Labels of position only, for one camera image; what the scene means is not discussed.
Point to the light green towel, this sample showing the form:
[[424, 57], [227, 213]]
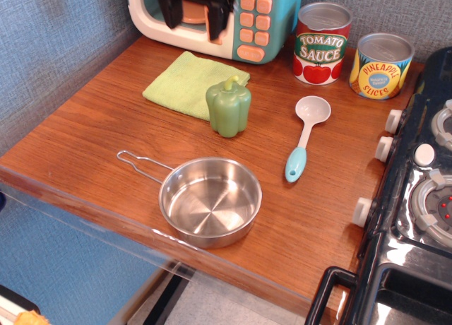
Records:
[[183, 85]]

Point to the pineapple slices can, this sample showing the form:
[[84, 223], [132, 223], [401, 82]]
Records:
[[380, 66]]

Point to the tomato sauce can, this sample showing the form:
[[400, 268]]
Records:
[[321, 39]]

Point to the black toy stove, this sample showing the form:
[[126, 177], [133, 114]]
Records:
[[404, 276]]

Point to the black oven door handle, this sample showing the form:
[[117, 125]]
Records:
[[332, 276]]

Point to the teal toy microwave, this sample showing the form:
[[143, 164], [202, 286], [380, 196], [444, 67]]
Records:
[[255, 32]]

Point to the small stainless steel pan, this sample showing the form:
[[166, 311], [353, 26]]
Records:
[[210, 202]]

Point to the green toy bell pepper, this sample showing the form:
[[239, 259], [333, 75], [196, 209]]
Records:
[[228, 106]]

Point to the white stove knob upper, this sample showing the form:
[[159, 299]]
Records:
[[393, 120]]

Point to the white stove knob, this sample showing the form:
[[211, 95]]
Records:
[[383, 148], [393, 120], [361, 211]]

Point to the grey stove burner rear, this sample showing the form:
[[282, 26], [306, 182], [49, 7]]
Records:
[[441, 135]]

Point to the white round stove button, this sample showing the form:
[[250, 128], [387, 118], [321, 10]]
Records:
[[424, 155]]

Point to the white stove knob middle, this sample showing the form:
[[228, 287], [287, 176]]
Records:
[[383, 148]]

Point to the grey stove burner front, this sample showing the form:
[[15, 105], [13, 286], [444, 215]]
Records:
[[430, 204]]

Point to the grey stove burner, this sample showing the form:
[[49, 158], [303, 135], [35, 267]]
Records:
[[430, 204], [441, 135]]

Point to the white stove knob lower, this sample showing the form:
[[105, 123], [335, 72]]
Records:
[[361, 211]]

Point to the white spoon teal handle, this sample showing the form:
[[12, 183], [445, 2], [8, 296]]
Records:
[[311, 110]]

